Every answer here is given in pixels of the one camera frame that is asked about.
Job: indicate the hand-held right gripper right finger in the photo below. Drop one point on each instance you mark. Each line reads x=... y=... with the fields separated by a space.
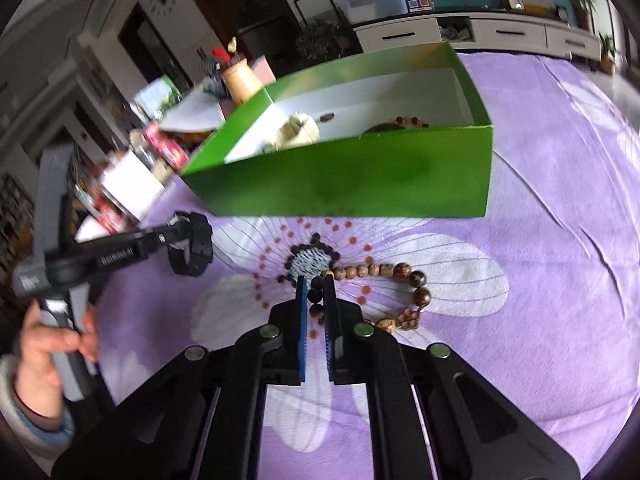
x=330 y=345

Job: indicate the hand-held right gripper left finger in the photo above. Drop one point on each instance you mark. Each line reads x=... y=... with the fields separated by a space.
x=301 y=340

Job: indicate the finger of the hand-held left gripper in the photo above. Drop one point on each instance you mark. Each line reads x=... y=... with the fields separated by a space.
x=160 y=240

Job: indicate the black wrist watch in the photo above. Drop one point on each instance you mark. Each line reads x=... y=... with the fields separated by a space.
x=197 y=255

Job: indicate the green cardboard box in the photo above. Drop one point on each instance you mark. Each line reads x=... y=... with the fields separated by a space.
x=350 y=180

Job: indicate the beige wrist watch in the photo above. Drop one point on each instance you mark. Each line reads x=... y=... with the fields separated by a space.
x=300 y=130

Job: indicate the person's left forearm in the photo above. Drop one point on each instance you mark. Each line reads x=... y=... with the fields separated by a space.
x=30 y=430

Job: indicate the person's left hand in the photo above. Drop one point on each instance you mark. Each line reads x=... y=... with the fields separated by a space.
x=37 y=360

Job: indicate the white box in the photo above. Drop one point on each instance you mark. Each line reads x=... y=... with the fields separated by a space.
x=132 y=185

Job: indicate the pink can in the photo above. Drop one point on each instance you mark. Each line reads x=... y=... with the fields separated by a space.
x=167 y=147

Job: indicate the green white carton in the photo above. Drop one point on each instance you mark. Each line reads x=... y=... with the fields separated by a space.
x=157 y=97

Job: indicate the pink box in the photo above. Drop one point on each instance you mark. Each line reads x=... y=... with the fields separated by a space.
x=262 y=71

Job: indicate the purple floral tablecloth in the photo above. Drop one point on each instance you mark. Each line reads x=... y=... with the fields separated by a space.
x=550 y=260

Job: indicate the dark leafy houseplant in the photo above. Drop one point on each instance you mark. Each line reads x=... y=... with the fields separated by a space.
x=317 y=40

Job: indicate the white storage bin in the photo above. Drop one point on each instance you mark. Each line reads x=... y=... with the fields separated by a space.
x=375 y=2

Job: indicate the red blue small boxes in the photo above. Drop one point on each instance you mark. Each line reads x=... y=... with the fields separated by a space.
x=419 y=2

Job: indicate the white tv cabinet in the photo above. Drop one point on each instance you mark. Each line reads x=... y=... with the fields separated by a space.
x=500 y=32

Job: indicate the small potted plant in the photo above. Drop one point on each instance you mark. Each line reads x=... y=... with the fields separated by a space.
x=607 y=52

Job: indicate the round alarm clock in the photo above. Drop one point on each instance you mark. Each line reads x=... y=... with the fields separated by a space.
x=562 y=12

